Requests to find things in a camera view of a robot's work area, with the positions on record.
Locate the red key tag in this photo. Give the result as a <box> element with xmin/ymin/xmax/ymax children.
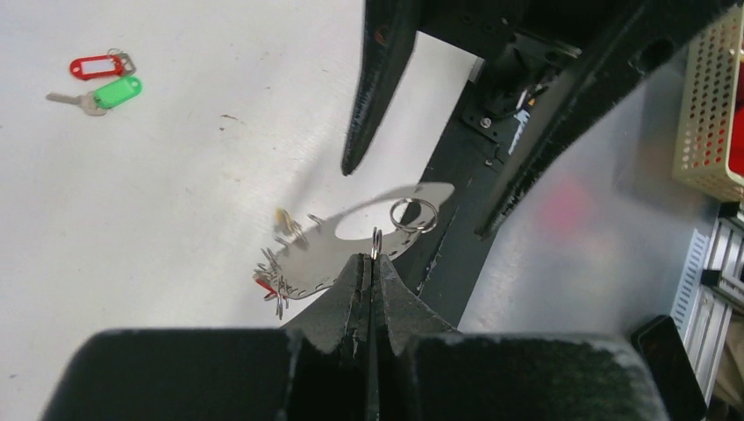
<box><xmin>68</xmin><ymin>48</ymin><xmax>137</xmax><ymax>81</ymax></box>

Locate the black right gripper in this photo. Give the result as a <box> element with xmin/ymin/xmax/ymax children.
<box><xmin>340</xmin><ymin>0</ymin><xmax>735</xmax><ymax>239</ymax></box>

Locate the beige perforated basket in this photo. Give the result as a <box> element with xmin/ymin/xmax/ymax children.
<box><xmin>672</xmin><ymin>5</ymin><xmax>743</xmax><ymax>203</ymax></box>

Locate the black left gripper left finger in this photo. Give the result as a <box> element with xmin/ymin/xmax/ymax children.
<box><xmin>42</xmin><ymin>254</ymin><xmax>372</xmax><ymax>420</ymax></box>

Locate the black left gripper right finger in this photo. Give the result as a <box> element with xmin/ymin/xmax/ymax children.
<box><xmin>371</xmin><ymin>255</ymin><xmax>668</xmax><ymax>420</ymax></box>

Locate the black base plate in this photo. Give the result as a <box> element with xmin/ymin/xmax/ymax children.
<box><xmin>395</xmin><ymin>59</ymin><xmax>561</xmax><ymax>325</ymax></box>

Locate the yellow key tag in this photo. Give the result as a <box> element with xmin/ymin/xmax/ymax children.
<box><xmin>274</xmin><ymin>208</ymin><xmax>297</xmax><ymax>236</ymax></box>

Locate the green key tag with key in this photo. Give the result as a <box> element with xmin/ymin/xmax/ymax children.
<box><xmin>46</xmin><ymin>76</ymin><xmax>143</xmax><ymax>117</ymax></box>

